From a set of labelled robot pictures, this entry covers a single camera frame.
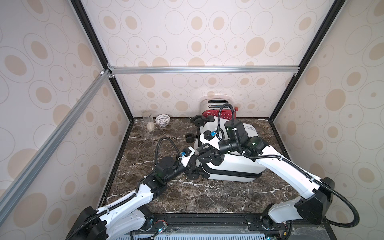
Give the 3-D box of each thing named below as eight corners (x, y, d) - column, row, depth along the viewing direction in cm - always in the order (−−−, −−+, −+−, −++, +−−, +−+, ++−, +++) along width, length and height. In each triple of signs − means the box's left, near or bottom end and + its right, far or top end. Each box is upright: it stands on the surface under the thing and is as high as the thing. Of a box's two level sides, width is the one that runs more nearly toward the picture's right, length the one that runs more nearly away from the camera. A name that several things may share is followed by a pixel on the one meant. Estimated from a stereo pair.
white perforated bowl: (154, 122, 119) (153, 118, 116) (163, 115, 124) (162, 111, 120) (163, 127, 115) (162, 123, 112) (172, 121, 120) (171, 117, 116)
